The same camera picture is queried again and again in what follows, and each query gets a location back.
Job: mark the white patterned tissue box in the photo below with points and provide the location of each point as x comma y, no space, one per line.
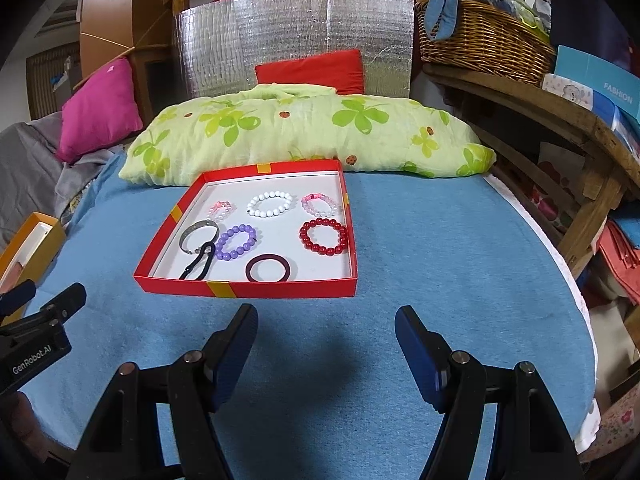
567,91

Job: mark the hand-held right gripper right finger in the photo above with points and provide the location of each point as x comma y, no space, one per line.
415,355

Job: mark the curved wooden board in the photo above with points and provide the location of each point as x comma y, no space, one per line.
115,10

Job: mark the denim cloth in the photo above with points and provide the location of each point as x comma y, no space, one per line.
445,0

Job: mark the red cardboard box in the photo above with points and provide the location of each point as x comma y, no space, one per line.
322,270

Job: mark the pink bags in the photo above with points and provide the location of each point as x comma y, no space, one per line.
620,260

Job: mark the wooden round table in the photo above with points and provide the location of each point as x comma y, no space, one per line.
525,100

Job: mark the floral cloth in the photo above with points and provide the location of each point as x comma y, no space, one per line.
617,425

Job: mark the silver foil panel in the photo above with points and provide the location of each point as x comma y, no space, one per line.
300,25

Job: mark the red pillow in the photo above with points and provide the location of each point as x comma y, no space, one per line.
320,72

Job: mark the yellow box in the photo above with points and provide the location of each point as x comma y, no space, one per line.
52,237

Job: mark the green floral pillow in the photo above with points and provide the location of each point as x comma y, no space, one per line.
300,130

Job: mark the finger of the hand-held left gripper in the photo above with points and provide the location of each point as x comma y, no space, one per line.
15,300
67,300

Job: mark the pink pillow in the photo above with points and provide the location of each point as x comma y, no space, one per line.
100,110

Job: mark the wicker panel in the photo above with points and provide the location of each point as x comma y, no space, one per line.
45,85

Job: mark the wooden bed frame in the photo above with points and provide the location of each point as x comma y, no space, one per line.
145,80

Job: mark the wicker basket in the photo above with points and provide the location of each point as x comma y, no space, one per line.
475,45

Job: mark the white sheet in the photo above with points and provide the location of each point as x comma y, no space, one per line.
587,430

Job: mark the grey cloth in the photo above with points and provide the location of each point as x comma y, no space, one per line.
25,170

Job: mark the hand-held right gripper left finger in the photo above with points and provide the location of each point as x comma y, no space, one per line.
235,355

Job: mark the grey bangle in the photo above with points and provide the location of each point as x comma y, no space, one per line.
192,227

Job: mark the blue cardboard box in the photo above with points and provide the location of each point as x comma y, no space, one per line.
590,75

